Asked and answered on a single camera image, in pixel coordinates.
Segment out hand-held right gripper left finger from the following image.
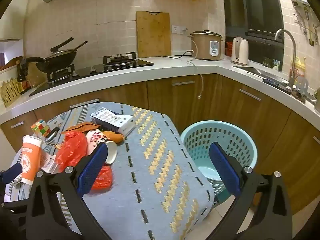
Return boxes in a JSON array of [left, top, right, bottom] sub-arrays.
[[25, 142, 113, 240]]

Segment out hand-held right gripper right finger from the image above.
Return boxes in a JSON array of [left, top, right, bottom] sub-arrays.
[[200, 142, 293, 240]]

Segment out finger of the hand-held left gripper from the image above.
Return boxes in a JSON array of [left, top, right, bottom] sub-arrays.
[[0, 164, 23, 183]]

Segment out small red plastic bag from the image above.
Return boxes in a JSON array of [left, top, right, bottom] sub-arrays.
[[91, 166, 113, 190]]

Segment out orange paper cup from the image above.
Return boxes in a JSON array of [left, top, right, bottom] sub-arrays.
[[20, 135, 42, 186]]

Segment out large red plastic bag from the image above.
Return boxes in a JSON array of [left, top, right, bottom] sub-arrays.
[[55, 131, 88, 173]]

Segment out white red printed paper cup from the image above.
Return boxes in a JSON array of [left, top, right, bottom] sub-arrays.
[[86, 129, 118, 165]]

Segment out white paper wrapper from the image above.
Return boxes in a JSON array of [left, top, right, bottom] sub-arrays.
[[39, 152, 59, 174]]

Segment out light blue perforated plastic basket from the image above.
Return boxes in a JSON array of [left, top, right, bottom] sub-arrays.
[[180, 120, 258, 203]]

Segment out white blue drink carton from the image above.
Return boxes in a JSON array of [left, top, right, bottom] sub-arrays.
[[90, 107, 137, 137]]

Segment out carrot with green top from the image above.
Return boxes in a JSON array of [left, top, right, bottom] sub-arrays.
[[102, 131, 125, 143]]

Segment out colourful puzzle cube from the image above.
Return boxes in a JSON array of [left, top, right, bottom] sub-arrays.
[[31, 119, 52, 139]]

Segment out blue patterned tablecloth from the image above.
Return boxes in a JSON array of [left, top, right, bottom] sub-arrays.
[[5, 102, 215, 240]]

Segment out wooden base cabinet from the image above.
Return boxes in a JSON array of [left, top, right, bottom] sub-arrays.
[[0, 74, 320, 215]]

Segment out yellow perforated utensil holder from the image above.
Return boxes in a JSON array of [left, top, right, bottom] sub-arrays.
[[0, 79, 21, 107]]

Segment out dark sauce bottles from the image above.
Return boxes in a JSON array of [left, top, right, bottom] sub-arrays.
[[16, 59, 32, 94]]

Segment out black glass gas stove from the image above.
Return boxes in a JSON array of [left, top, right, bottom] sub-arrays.
[[29, 52, 154, 97]]

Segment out steel kitchen sink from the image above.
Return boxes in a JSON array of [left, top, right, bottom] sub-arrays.
[[232, 65, 290, 81]]

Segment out black wok with lid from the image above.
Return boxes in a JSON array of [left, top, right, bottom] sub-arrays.
[[26, 37, 88, 73]]

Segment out grey sponge holder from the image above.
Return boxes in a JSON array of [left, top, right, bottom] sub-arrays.
[[295, 76, 308, 97]]

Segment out white electric kettle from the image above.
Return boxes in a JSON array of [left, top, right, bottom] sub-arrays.
[[230, 37, 249, 66]]

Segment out beige rice cooker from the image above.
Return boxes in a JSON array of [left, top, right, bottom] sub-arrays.
[[189, 29, 223, 61]]

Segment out yellow dish soap bottle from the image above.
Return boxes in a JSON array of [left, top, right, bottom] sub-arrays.
[[290, 57, 306, 78]]

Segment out steel kitchen faucet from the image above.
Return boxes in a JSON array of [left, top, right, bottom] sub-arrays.
[[275, 29, 298, 88]]

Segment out wooden cutting board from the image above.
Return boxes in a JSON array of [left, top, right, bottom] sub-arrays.
[[136, 11, 172, 58]]

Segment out dark kitchen window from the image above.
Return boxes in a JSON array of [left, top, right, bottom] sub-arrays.
[[221, 0, 285, 72]]

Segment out black handled metal tool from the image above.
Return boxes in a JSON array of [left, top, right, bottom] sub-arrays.
[[46, 127, 60, 145]]

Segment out white hanging cable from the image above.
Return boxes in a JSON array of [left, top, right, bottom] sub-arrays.
[[186, 59, 204, 99]]

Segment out black power cable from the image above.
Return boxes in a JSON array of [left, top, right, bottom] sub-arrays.
[[164, 50, 194, 58]]

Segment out wall utensil rack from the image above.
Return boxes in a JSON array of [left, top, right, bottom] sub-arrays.
[[290, 0, 320, 47]]

